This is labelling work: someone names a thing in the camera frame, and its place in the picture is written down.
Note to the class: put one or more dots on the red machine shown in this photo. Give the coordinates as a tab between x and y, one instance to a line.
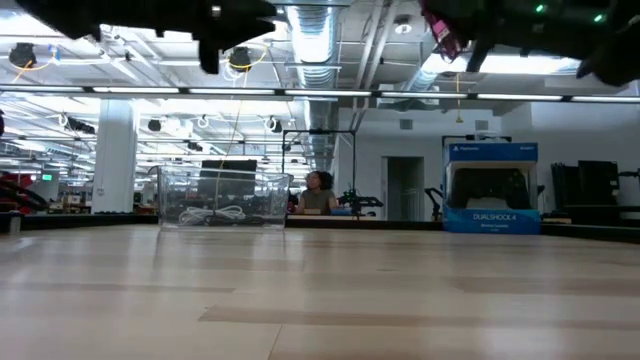
15	200

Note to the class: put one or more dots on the black table frame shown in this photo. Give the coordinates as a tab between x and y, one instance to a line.
75	221

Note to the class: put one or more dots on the long ceiling light strip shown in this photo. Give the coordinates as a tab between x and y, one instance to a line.
325	93

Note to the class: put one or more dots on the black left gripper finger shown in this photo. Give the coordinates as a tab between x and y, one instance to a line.
245	17
210	55

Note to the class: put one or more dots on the white pillar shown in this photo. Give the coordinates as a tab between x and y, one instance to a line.
115	160

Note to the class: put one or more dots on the green exit sign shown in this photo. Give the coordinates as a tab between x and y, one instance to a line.
47	177

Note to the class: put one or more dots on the person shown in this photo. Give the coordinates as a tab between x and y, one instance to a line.
317	200

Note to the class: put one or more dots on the black equipment rack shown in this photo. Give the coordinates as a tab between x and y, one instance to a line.
595	182

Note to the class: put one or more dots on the silver ventilation duct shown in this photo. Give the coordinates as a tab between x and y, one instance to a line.
312	50

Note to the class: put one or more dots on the black monitor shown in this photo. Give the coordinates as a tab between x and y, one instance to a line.
227	172

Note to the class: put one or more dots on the grey door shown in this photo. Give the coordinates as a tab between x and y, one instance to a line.
402	190

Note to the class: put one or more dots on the clear plastic bin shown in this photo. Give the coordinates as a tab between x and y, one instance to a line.
175	190

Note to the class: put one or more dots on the black background robot arm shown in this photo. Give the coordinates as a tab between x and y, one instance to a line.
360	201
434	202

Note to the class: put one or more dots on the black background rig frame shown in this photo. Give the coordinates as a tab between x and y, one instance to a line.
320	132

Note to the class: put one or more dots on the blue DualShock 4 box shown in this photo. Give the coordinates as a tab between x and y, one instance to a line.
492	152

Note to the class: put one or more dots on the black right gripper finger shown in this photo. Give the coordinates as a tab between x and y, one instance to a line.
475	20
481	52

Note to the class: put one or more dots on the grey bracket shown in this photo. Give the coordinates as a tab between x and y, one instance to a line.
14	225

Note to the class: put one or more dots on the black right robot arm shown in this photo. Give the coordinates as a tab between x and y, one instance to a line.
615	50

